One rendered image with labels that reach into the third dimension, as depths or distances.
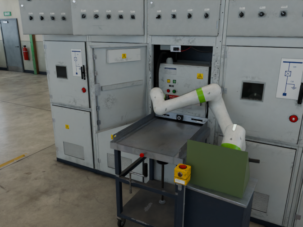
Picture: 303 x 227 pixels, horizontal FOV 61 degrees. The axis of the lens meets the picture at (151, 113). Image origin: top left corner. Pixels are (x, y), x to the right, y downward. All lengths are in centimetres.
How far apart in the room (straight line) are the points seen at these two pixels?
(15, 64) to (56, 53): 950
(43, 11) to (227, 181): 237
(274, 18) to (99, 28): 142
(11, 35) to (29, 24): 953
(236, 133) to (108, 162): 181
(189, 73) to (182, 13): 51
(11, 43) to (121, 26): 1041
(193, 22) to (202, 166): 122
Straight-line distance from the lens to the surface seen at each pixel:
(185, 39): 236
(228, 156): 159
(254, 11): 221
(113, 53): 227
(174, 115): 254
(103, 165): 323
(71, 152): 352
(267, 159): 241
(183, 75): 244
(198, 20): 230
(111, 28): 248
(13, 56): 1270
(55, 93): 338
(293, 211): 265
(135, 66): 246
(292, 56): 219
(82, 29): 247
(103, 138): 305
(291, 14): 219
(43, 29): 302
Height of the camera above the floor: 169
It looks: 18 degrees down
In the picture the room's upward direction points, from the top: straight up
